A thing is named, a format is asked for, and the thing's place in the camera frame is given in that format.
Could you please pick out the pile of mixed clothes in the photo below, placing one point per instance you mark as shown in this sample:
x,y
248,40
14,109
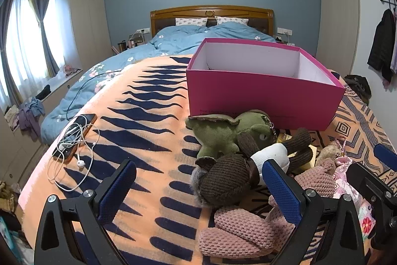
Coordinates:
x,y
29,114

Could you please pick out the pink round item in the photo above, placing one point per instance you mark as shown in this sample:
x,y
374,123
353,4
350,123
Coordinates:
x,y
70,70

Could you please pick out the orange patterned blanket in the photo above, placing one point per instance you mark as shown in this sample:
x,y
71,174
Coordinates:
x,y
149,159

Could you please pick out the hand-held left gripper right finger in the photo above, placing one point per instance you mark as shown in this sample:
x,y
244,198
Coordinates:
x,y
282,193

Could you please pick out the white wall socket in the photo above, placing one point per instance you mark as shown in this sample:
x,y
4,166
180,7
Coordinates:
x,y
284,31
143,31

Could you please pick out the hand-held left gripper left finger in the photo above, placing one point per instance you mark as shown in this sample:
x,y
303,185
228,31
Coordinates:
x,y
118,190

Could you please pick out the purple hoodie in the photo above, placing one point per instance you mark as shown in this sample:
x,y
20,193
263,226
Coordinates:
x,y
394,60

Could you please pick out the grey curtain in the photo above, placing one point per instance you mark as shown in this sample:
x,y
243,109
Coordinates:
x,y
42,19
6,22

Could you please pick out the gold box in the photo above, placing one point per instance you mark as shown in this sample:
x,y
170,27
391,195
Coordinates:
x,y
283,137

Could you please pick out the bedside clutter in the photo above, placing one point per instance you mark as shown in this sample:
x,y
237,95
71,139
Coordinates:
x,y
283,41

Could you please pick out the dark clothes heap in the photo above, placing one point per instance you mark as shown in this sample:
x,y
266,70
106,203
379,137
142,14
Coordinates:
x,y
358,88

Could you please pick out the pink knitted plush toy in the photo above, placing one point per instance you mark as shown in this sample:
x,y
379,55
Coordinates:
x,y
242,227

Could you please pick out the smartphone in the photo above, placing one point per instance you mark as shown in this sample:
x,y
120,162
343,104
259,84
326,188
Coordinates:
x,y
83,120

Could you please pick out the green plush toy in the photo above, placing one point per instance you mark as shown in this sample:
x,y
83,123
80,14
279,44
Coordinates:
x,y
217,134

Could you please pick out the pink cardboard box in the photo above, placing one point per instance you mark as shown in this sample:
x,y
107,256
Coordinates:
x,y
248,97

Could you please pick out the blue floral duvet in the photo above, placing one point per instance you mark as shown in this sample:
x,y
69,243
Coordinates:
x,y
173,41

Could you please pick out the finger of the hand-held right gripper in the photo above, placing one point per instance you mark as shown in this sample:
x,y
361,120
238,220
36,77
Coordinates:
x,y
361,176
384,154

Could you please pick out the black cloth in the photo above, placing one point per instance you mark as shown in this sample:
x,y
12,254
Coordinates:
x,y
43,91

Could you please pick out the white window seat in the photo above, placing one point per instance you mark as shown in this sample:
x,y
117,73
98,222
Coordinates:
x,y
62,85

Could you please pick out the black jacket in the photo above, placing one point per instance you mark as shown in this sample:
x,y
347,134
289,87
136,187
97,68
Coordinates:
x,y
380,47

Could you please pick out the wooden headboard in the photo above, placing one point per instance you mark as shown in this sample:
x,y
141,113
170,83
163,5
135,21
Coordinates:
x,y
186,12

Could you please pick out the bedside bottles and cosmetics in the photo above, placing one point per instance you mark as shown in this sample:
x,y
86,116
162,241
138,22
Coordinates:
x,y
133,43

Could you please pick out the black wall coat rack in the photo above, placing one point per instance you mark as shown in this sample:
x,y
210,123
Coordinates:
x,y
389,1

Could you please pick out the white dotted pillow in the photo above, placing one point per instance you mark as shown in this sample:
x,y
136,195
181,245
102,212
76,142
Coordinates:
x,y
190,22
231,21

